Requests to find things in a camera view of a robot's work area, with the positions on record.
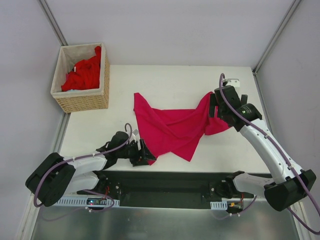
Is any magenta t shirt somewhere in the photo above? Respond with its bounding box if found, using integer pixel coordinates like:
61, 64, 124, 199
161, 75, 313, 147
133, 92, 229, 162

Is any wicker laundry basket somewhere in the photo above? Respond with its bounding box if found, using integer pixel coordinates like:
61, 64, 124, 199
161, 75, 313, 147
50, 42, 110, 113

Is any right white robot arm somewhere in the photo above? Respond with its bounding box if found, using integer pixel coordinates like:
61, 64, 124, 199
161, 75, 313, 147
209, 85, 317, 212

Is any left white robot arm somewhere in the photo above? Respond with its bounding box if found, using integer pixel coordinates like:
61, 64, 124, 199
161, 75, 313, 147
25, 131, 157, 207

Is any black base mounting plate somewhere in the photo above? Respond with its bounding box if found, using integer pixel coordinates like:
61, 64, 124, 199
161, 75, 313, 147
89, 170, 255, 209

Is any red t shirt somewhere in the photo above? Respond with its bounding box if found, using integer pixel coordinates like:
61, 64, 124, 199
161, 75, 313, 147
61, 46, 102, 92

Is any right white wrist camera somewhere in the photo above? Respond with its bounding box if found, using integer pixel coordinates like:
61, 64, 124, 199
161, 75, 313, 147
222, 78, 241, 88

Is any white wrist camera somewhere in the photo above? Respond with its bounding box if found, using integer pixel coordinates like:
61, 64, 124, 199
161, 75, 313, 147
131, 129, 139, 142
222, 78, 241, 88

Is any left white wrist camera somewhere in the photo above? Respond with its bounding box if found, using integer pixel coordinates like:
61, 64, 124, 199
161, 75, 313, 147
131, 129, 139, 142

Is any left white cable duct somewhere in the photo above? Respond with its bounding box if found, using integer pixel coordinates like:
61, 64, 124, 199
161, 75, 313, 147
54, 196, 120, 208

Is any white cable duct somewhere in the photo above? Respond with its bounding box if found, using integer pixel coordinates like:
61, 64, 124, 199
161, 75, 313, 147
54, 196, 120, 208
210, 200, 228, 211

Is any right white cable duct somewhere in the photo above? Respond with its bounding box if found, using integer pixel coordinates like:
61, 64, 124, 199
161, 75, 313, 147
210, 200, 228, 211

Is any right aluminium frame post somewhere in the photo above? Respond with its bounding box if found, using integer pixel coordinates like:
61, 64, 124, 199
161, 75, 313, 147
252, 0, 303, 76

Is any aluminium frame post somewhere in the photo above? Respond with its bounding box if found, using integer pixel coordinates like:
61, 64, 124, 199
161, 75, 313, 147
37, 0, 68, 46
252, 0, 303, 76

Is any left aluminium frame post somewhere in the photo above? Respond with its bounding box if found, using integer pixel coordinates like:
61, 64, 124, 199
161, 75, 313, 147
37, 0, 68, 46

